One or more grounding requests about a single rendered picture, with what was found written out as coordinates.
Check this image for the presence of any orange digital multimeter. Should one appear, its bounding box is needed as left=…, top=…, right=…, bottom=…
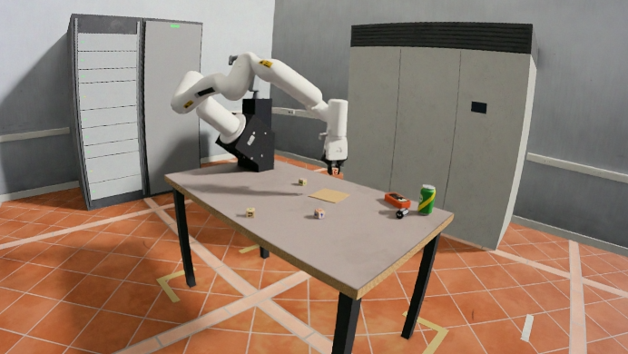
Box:
left=384, top=192, right=411, bottom=209

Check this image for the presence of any green soda can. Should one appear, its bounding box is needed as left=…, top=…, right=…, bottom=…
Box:
left=417, top=184, right=436, bottom=215

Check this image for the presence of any tan square mat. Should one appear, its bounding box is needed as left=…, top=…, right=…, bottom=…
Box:
left=309, top=188, right=350, bottom=203

